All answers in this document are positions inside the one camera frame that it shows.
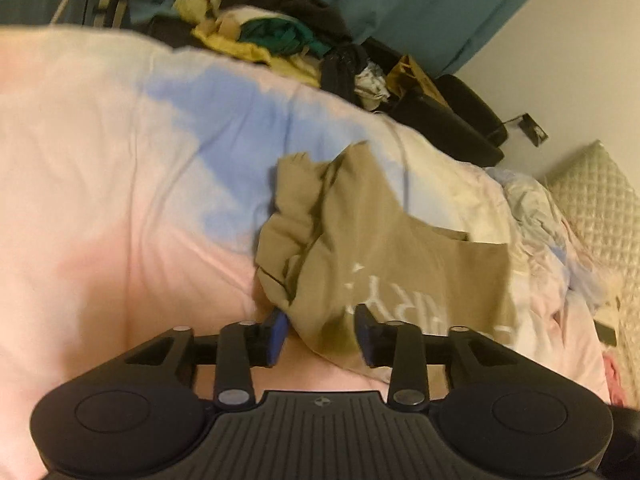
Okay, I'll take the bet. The quilted cream pillow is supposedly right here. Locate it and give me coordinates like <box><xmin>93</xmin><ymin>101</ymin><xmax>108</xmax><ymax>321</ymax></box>
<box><xmin>544</xmin><ymin>141</ymin><xmax>639</xmax><ymax>408</ymax></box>

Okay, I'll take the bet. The brown paper bag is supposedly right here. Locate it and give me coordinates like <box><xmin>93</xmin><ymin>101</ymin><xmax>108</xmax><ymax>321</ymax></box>
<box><xmin>385</xmin><ymin>54</ymin><xmax>448</xmax><ymax>106</ymax></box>

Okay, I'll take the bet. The pile of mixed clothes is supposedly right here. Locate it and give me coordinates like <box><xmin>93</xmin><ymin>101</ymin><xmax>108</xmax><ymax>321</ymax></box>
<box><xmin>172</xmin><ymin>0</ymin><xmax>390</xmax><ymax>112</ymax></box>

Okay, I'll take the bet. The black armchair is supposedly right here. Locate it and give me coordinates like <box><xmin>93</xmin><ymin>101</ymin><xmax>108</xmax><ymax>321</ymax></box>
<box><xmin>362</xmin><ymin>37</ymin><xmax>508</xmax><ymax>167</ymax></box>

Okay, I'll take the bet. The beige t-shirt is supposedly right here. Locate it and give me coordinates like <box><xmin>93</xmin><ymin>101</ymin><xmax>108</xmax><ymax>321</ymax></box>
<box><xmin>256</xmin><ymin>143</ymin><xmax>516</xmax><ymax>382</ymax></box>

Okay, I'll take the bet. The white pastel bed duvet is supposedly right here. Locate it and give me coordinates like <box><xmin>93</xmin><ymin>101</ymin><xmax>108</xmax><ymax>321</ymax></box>
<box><xmin>1</xmin><ymin>26</ymin><xmax>610</xmax><ymax>479</ymax></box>

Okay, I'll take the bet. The wall power socket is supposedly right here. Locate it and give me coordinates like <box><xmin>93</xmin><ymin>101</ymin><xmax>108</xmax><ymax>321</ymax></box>
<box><xmin>503</xmin><ymin>113</ymin><xmax>549</xmax><ymax>148</ymax></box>

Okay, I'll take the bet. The black suitcase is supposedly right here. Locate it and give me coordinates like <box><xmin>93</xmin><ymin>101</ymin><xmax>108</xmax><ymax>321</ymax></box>
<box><xmin>132</xmin><ymin>15</ymin><xmax>207</xmax><ymax>50</ymax></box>

